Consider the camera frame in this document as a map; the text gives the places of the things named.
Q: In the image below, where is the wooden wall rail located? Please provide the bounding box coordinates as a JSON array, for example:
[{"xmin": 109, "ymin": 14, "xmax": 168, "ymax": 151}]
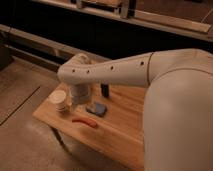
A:
[{"xmin": 33, "ymin": 0, "xmax": 213, "ymax": 43}]

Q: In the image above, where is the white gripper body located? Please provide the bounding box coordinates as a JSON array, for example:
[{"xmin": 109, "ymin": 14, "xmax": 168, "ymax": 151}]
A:
[{"xmin": 70, "ymin": 84, "xmax": 91, "ymax": 105}]

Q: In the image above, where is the white paper cup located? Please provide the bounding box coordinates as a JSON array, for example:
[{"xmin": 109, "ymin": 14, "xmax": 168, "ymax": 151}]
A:
[{"xmin": 49, "ymin": 90, "xmax": 68, "ymax": 112}]

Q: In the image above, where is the red chili pepper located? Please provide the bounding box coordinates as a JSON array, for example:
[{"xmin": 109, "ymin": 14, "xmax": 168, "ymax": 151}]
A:
[{"xmin": 72, "ymin": 117, "xmax": 98, "ymax": 128}]

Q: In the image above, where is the black eraser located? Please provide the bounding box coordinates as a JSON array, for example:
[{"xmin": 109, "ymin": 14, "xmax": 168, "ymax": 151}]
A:
[{"xmin": 101, "ymin": 84, "xmax": 109, "ymax": 98}]

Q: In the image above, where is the blue sponge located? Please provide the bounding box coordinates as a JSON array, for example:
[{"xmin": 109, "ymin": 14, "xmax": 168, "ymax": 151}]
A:
[{"xmin": 86, "ymin": 102, "xmax": 107, "ymax": 117}]

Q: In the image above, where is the wooden table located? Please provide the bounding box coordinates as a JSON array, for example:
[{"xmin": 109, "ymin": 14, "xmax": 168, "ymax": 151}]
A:
[{"xmin": 33, "ymin": 84, "xmax": 146, "ymax": 171}]

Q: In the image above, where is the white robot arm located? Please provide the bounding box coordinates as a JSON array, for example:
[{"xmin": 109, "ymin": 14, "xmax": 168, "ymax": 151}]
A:
[{"xmin": 58, "ymin": 49, "xmax": 213, "ymax": 171}]

